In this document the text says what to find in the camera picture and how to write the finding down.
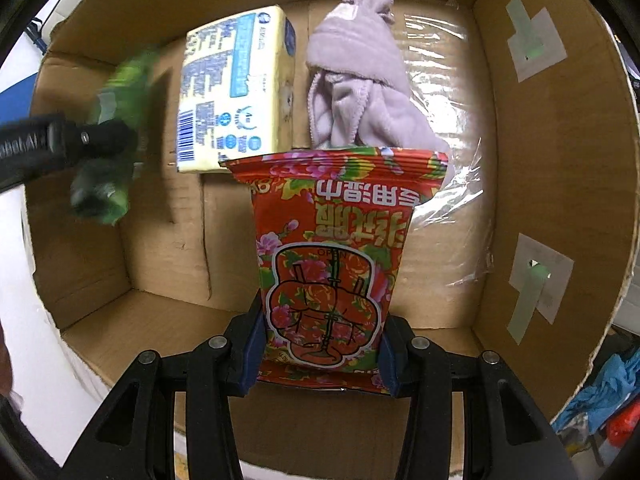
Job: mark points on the clear plastic wrap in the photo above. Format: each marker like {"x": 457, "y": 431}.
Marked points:
{"x": 450, "y": 125}

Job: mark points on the red bag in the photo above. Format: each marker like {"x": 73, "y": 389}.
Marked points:
{"x": 625, "y": 427}

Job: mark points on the yellow tissue pack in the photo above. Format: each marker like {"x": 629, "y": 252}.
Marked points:
{"x": 235, "y": 90}

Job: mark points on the blue cloth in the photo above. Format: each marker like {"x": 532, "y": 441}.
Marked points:
{"x": 597, "y": 395}

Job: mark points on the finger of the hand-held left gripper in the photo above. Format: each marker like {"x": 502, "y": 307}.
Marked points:
{"x": 102, "y": 139}

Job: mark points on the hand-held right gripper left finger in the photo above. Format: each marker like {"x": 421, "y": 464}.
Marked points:
{"x": 251, "y": 360}

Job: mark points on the lilac fleece cloth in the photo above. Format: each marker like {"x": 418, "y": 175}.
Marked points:
{"x": 357, "y": 80}

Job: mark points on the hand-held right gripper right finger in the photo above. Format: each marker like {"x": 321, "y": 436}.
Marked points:
{"x": 389, "y": 360}

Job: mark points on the green packet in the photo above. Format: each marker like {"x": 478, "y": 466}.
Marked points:
{"x": 120, "y": 135}

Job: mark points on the red floral wet wipes pack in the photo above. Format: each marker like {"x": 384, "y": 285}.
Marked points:
{"x": 325, "y": 260}

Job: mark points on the cardboard box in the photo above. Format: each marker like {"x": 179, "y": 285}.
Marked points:
{"x": 450, "y": 240}

